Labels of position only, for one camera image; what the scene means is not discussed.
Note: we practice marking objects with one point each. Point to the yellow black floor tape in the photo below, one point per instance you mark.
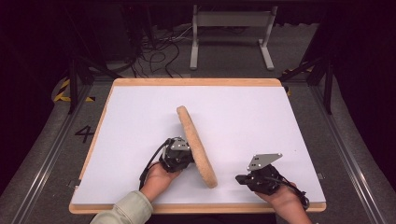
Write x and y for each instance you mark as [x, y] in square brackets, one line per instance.
[63, 93]

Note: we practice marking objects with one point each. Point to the tan fleece pad black lining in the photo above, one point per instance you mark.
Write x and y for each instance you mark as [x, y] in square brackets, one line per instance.
[196, 146]

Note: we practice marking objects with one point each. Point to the person's left hand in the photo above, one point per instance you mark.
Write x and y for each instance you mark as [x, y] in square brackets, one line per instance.
[157, 182]

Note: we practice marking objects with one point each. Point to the metal floor rail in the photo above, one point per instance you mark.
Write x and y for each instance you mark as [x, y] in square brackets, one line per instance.
[348, 155]
[46, 158]

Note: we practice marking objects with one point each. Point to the person's right hand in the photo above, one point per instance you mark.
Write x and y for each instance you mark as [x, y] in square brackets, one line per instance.
[285, 199]

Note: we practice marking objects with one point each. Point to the black metal stand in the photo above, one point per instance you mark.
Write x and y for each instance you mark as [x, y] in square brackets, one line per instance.
[323, 77]
[77, 81]

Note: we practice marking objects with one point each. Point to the grey metal stand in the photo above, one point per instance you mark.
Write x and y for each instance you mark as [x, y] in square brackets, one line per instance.
[232, 18]

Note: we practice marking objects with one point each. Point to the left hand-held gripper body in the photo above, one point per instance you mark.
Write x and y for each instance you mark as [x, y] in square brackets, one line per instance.
[176, 158]

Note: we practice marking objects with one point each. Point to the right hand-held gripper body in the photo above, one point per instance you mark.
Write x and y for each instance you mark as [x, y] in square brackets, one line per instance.
[263, 180]

